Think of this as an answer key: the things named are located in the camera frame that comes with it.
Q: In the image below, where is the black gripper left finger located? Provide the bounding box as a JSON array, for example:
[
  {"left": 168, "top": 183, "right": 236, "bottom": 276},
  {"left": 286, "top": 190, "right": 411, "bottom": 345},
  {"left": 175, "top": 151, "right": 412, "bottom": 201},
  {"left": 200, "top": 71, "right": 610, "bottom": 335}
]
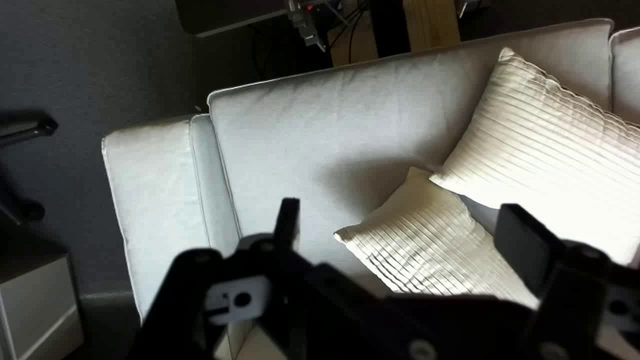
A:
[{"left": 129, "top": 197, "right": 437, "bottom": 360}]

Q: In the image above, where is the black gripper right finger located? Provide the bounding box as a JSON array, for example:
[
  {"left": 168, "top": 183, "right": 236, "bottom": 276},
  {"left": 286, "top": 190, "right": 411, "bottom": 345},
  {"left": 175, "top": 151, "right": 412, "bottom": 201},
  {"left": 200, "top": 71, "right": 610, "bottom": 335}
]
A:
[{"left": 494, "top": 203, "right": 640, "bottom": 360}]

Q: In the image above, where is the small cream pleated pillow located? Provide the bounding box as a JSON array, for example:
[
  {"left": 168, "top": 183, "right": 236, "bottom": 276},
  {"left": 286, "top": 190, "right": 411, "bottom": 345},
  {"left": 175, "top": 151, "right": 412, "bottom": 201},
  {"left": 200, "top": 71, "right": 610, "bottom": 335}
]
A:
[
  {"left": 333, "top": 166, "right": 543, "bottom": 313},
  {"left": 428, "top": 46, "right": 640, "bottom": 269}
]

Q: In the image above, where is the grey fabric sofa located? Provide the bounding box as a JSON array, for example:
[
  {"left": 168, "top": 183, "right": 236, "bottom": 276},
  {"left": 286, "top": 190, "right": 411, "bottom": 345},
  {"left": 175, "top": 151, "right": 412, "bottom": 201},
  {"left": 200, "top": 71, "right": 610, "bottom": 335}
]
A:
[{"left": 100, "top": 18, "right": 640, "bottom": 360}]

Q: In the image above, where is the grey sofa seat cushion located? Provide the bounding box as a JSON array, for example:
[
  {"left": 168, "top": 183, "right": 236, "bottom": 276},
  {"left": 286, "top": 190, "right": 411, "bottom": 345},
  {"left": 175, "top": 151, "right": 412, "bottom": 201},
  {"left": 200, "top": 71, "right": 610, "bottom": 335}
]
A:
[
  {"left": 609, "top": 27, "right": 640, "bottom": 127},
  {"left": 206, "top": 18, "right": 616, "bottom": 298}
]

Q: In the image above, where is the wooden table leg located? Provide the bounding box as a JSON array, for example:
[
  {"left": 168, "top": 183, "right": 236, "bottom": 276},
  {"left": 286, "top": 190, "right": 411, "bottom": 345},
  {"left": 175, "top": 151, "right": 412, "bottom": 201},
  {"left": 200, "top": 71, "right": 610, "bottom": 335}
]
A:
[{"left": 328, "top": 0, "right": 462, "bottom": 69}]

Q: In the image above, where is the black camera tripod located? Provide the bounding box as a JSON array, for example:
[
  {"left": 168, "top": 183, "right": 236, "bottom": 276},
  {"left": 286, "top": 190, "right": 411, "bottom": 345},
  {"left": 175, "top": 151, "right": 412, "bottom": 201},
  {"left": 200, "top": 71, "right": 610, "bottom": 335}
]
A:
[{"left": 0, "top": 113, "right": 60, "bottom": 228}]

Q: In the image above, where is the grey cable bundle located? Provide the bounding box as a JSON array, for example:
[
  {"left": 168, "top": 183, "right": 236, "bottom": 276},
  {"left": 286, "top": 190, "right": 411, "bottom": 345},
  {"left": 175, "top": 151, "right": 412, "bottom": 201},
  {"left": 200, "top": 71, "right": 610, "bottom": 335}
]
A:
[{"left": 286, "top": 0, "right": 367, "bottom": 55}]

